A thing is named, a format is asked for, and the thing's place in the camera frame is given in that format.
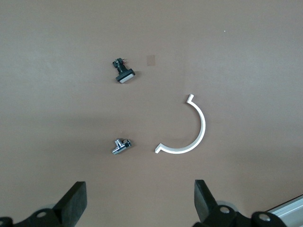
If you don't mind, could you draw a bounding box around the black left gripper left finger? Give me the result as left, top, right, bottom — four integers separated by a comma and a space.
14, 181, 88, 227

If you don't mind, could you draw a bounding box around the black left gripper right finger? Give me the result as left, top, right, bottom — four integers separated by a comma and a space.
194, 179, 240, 227

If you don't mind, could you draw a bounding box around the white drawer cabinet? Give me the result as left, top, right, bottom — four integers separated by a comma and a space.
265, 193, 303, 227

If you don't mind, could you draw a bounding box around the black push button grey cap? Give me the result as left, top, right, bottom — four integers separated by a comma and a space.
112, 57, 137, 84

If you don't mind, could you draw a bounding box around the chrome valve fitting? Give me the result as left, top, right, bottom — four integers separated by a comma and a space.
111, 138, 132, 156

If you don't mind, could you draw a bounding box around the white semicircular plastic bracket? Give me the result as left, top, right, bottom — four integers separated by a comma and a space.
154, 94, 206, 155

